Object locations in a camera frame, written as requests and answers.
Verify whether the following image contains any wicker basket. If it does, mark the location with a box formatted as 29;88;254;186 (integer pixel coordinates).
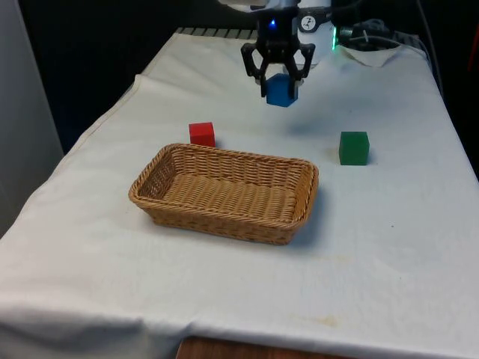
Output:
128;142;320;246

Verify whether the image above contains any blue cube block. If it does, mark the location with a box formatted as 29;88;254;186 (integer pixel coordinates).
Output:
266;73;299;108

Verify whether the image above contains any green cube block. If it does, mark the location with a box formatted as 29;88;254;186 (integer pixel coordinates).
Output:
338;131;370;166

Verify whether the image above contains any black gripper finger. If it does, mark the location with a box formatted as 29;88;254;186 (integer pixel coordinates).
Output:
283;42;316;101
241;41;271;97

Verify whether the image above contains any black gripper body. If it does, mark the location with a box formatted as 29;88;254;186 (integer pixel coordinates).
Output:
256;7;299;65

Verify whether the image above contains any red cube block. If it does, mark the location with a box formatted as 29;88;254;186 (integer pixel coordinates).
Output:
188;122;216;148

